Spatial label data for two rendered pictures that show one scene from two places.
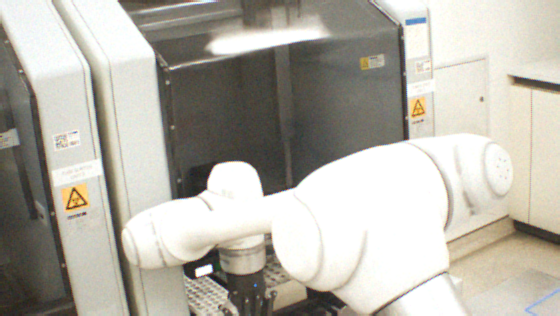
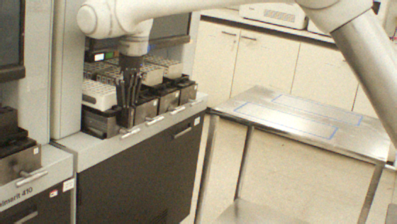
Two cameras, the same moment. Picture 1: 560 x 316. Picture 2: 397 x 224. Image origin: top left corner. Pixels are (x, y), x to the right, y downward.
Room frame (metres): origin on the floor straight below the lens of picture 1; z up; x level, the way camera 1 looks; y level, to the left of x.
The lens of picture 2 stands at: (0.16, 0.58, 1.29)
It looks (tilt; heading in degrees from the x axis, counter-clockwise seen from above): 19 degrees down; 328
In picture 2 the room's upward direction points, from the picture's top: 8 degrees clockwise
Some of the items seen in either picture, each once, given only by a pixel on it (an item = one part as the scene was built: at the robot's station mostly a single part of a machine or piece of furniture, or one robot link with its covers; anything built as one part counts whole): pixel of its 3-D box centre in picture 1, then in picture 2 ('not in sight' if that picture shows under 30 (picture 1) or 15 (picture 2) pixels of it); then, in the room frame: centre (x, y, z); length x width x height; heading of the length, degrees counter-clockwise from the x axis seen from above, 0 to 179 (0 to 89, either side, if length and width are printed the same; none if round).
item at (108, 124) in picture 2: not in sight; (50, 96); (1.62, 0.28, 0.78); 0.73 x 0.14 x 0.09; 32
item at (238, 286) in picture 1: (246, 287); (130, 68); (1.34, 0.10, 0.96); 0.08 x 0.07 x 0.09; 122
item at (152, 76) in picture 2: not in sight; (152, 76); (1.59, -0.10, 0.85); 0.12 x 0.02 x 0.06; 122
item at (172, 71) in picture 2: not in sight; (173, 71); (1.67, -0.23, 0.85); 0.12 x 0.02 x 0.06; 121
